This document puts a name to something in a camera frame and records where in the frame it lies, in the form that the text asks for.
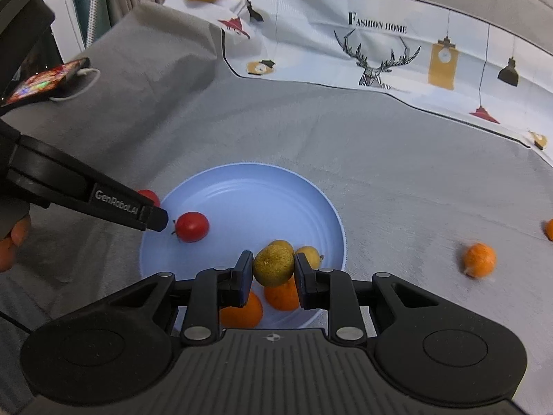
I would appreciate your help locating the person's left hand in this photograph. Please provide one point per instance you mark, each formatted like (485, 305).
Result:
(13, 246)

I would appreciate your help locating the smartphone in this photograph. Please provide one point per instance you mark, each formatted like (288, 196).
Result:
(47, 78)

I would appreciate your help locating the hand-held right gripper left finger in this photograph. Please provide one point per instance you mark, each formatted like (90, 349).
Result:
(247, 281)

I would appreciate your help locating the grey cloth cover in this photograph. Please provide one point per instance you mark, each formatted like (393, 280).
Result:
(389, 173)

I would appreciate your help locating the light blue plate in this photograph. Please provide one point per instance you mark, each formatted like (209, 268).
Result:
(259, 207)

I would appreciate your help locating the deer print white cloth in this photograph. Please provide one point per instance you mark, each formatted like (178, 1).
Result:
(311, 60)

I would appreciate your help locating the yellow-green round fruit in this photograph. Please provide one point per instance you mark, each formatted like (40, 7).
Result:
(310, 256)
(273, 263)

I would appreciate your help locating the red cherry tomato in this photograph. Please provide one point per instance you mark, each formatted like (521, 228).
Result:
(150, 196)
(190, 227)

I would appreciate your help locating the small orange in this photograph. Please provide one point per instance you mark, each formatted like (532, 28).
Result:
(479, 260)
(281, 297)
(244, 313)
(549, 230)

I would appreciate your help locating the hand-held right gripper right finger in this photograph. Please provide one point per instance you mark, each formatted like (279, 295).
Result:
(302, 283)

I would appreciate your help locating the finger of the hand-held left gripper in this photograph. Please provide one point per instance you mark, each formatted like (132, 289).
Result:
(153, 219)

